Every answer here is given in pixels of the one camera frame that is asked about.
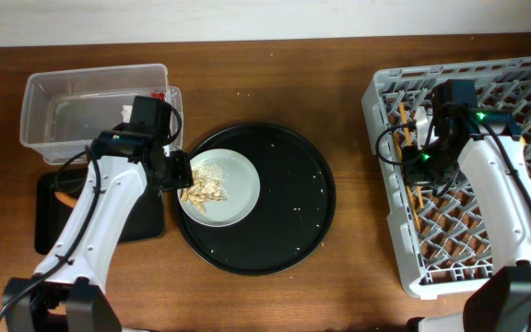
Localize wooden chopstick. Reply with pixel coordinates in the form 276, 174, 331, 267
395, 141, 421, 231
398, 102, 425, 208

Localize grey plate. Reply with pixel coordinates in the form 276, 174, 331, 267
177, 148, 260, 228

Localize carrot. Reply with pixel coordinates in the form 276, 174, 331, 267
54, 192, 77, 208

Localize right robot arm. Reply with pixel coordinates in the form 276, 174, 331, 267
393, 79, 531, 332

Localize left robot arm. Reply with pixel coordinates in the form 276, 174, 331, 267
0, 96, 194, 331

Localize grey dishwasher rack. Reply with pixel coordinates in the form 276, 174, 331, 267
361, 57, 531, 300

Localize peanut and rice scraps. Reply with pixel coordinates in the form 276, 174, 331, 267
179, 160, 228, 214

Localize black rectangular tray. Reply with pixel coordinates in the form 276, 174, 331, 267
34, 172, 165, 255

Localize crumpled white tissue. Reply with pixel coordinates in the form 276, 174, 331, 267
121, 105, 133, 123

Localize red wrapper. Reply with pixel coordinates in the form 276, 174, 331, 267
150, 92, 165, 101

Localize black round tray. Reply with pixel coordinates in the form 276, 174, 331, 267
177, 123, 336, 276

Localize clear plastic bin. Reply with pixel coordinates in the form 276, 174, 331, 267
19, 64, 183, 165

